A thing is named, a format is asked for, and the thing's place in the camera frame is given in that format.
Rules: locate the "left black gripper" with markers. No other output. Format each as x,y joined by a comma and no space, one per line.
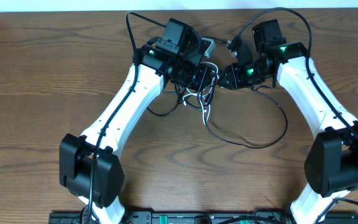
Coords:
201,73

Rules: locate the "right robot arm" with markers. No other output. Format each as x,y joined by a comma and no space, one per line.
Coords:
331,167

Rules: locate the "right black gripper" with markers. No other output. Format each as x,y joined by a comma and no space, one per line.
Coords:
234,80

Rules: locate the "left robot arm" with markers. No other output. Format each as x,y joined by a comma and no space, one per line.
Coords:
89,165

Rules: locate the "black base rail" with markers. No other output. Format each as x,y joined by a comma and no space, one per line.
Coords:
144,217

